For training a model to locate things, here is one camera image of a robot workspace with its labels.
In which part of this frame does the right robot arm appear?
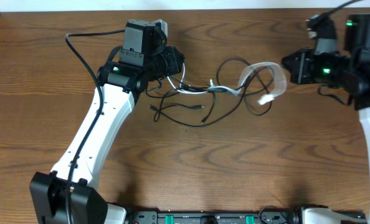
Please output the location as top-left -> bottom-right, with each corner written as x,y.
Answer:
282,12 -> 370,223

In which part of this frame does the white usb cable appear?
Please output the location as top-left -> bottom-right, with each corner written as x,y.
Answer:
166,61 -> 288,106

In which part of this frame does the black usb cable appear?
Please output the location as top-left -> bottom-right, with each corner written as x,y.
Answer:
145,57 -> 276,129

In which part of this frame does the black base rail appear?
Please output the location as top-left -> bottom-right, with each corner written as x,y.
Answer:
122,205 -> 368,224

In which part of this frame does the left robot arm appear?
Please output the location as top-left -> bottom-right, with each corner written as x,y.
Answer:
29,19 -> 184,223

